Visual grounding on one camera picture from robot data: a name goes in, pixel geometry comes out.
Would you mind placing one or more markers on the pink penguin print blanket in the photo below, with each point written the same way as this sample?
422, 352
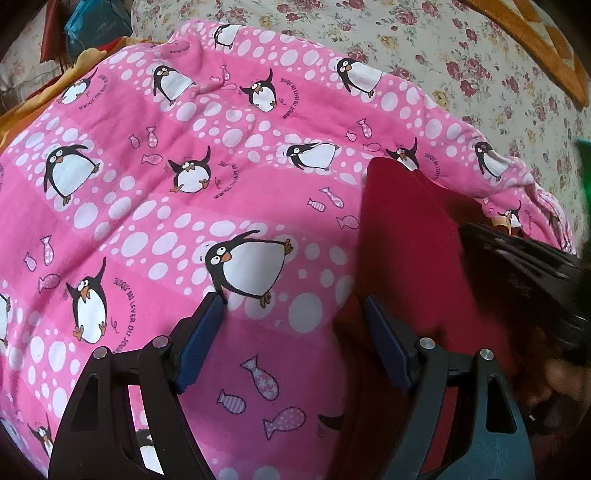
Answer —
138, 207

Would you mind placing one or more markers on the person's right hand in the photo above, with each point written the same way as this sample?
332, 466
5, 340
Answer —
568, 381

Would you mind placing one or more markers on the orange patchwork mat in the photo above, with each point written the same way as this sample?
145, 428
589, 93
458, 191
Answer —
554, 41

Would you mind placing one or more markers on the dark red garment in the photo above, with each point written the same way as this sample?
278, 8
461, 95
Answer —
406, 240

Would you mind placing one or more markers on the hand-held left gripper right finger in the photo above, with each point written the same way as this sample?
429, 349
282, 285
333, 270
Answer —
388, 337

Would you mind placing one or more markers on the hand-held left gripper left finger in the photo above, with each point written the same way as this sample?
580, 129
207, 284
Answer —
203, 341

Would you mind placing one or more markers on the blue plastic bag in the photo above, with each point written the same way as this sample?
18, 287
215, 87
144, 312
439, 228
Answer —
92, 23

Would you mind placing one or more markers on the green object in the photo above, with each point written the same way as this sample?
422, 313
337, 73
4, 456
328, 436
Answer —
584, 170

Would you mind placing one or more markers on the floral quilt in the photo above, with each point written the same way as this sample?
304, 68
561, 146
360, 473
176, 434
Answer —
415, 46

